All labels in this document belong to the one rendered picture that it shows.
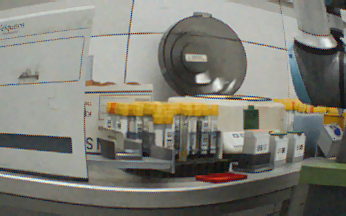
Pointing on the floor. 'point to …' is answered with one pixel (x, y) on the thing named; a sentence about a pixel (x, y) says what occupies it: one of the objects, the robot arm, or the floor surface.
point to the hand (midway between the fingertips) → (342, 110)
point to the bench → (145, 192)
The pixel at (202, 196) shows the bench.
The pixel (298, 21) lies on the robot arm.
